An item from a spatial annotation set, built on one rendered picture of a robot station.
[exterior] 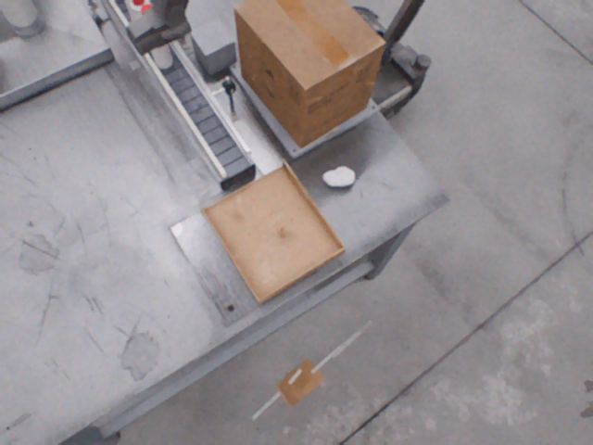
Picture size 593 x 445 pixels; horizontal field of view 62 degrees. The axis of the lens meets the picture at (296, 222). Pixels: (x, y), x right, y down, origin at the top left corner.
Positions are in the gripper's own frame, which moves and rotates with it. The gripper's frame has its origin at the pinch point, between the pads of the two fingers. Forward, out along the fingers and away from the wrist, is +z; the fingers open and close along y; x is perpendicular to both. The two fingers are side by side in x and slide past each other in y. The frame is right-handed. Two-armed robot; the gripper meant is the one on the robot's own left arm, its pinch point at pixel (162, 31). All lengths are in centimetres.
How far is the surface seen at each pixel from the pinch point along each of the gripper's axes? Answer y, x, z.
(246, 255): 10, 57, -18
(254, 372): 23, 125, 34
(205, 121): 0.2, 25.1, 3.3
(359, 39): -37.5, 20.5, -24.3
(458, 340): -54, 151, 12
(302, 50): -24.1, 17.2, -21.5
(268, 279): 8, 63, -23
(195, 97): -1.3, 18.7, 8.8
